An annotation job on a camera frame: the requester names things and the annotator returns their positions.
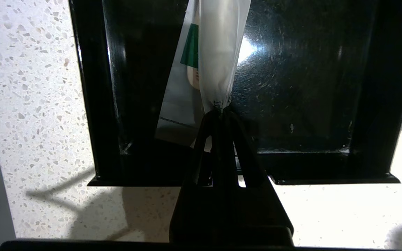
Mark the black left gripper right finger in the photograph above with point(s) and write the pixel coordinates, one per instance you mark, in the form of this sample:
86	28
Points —
257	212

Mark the black box drawer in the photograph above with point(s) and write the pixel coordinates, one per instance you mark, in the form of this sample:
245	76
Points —
309	97

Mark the long green-label toothbrush packet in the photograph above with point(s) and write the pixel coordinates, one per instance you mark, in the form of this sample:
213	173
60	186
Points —
218	62

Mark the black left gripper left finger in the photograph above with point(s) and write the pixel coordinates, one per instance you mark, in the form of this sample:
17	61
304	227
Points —
194	212

